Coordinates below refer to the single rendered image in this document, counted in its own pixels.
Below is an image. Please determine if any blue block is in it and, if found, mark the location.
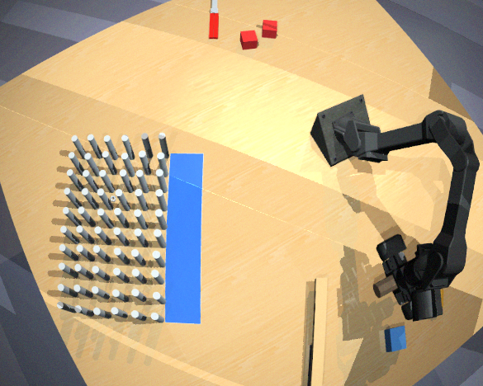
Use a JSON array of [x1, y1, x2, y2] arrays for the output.
[[384, 326, 407, 352]]

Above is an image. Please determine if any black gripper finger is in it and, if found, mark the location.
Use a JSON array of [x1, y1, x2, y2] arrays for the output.
[[382, 252, 407, 277], [392, 288, 405, 305]]

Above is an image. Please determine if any blue taped strip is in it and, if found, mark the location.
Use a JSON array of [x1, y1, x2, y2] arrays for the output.
[[165, 153, 203, 323]]

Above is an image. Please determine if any red cube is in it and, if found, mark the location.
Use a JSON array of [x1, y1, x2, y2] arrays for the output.
[[240, 31, 258, 50], [262, 20, 277, 39]]

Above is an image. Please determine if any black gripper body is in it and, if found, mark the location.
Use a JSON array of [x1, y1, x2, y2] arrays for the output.
[[376, 234, 418, 320]]

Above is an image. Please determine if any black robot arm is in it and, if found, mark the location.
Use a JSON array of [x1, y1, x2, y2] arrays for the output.
[[332, 110, 480, 321]]

